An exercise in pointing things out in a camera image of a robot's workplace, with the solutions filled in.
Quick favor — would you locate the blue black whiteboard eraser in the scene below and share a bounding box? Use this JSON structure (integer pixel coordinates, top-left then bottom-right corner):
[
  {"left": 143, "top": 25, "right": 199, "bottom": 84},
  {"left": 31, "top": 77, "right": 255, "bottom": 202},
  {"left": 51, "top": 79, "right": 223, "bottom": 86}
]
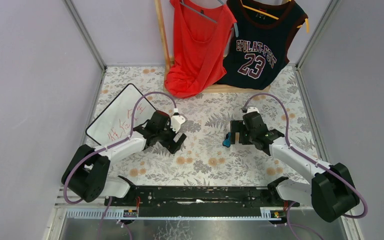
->
[{"left": 222, "top": 132, "right": 231, "bottom": 148}]

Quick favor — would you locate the white board black frame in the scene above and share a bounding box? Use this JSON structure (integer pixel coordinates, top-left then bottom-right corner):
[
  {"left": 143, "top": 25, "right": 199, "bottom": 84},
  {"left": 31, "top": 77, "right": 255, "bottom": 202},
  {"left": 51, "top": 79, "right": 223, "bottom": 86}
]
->
[{"left": 85, "top": 83, "right": 156, "bottom": 145}]

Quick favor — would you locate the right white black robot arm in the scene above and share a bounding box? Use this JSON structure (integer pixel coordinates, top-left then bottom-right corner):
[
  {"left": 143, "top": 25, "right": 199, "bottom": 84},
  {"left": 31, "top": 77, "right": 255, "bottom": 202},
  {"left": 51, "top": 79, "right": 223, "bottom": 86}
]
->
[{"left": 223, "top": 111, "right": 361, "bottom": 223}]

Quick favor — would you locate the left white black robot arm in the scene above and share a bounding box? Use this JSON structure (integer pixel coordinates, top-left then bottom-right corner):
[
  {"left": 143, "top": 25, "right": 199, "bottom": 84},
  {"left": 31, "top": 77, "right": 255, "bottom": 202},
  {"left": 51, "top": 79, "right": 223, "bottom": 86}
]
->
[{"left": 61, "top": 110, "right": 187, "bottom": 205}]

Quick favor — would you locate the floral table cloth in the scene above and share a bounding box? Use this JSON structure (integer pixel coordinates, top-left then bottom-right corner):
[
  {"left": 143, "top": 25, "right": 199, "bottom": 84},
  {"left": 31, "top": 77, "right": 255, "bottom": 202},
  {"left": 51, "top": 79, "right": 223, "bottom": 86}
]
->
[{"left": 108, "top": 66, "right": 318, "bottom": 186}]

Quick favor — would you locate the wooden clothes rack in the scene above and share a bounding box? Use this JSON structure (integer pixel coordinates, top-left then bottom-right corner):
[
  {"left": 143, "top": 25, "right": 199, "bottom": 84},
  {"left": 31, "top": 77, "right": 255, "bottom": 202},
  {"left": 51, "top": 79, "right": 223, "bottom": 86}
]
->
[{"left": 154, "top": 0, "right": 271, "bottom": 94}]

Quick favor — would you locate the black number 23 jersey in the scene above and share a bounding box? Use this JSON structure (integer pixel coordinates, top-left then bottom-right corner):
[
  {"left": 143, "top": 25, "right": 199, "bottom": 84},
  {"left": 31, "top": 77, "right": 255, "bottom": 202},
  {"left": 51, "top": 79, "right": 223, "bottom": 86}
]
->
[{"left": 218, "top": 0, "right": 308, "bottom": 90}]

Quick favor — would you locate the red tank top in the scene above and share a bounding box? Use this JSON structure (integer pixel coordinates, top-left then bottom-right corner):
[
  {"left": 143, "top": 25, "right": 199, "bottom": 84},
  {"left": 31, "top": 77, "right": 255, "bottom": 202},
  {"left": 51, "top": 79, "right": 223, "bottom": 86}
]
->
[{"left": 165, "top": 0, "right": 237, "bottom": 98}]

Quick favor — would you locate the grey clothes hanger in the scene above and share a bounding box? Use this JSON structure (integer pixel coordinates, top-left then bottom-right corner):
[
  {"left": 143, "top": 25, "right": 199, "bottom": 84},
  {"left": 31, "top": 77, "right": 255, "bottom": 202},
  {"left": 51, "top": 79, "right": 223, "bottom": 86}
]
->
[{"left": 180, "top": 0, "right": 239, "bottom": 37}]

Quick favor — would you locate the yellow clothes hanger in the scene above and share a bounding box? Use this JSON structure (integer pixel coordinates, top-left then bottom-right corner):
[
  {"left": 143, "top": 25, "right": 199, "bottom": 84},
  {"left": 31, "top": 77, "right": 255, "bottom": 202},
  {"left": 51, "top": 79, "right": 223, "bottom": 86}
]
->
[{"left": 240, "top": 0, "right": 310, "bottom": 34}]

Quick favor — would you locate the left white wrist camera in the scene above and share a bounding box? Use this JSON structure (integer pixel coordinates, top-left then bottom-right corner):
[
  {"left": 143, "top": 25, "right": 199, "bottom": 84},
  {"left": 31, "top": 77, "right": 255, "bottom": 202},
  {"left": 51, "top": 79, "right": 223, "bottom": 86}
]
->
[{"left": 170, "top": 112, "right": 187, "bottom": 134}]

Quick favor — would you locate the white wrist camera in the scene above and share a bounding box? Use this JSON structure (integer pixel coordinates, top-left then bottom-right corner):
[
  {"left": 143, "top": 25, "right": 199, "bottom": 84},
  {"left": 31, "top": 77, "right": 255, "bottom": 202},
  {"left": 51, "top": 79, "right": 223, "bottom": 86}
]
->
[
  {"left": 242, "top": 106, "right": 259, "bottom": 114},
  {"left": 170, "top": 112, "right": 187, "bottom": 134}
]

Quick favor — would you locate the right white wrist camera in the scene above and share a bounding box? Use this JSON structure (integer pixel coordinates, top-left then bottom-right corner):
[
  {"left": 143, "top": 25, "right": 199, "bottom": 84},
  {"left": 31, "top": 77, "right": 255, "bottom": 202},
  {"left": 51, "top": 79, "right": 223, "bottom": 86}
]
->
[{"left": 242, "top": 106, "right": 259, "bottom": 114}]

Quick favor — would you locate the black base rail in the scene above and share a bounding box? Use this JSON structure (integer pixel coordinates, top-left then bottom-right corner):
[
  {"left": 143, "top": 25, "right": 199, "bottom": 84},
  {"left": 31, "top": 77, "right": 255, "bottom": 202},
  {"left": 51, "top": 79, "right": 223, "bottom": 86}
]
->
[{"left": 104, "top": 185, "right": 292, "bottom": 217}]

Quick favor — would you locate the white slotted cable duct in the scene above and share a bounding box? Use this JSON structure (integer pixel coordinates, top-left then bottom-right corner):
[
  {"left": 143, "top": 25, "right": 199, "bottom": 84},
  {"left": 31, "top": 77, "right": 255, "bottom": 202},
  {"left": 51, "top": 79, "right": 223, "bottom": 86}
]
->
[{"left": 65, "top": 208, "right": 286, "bottom": 222}]

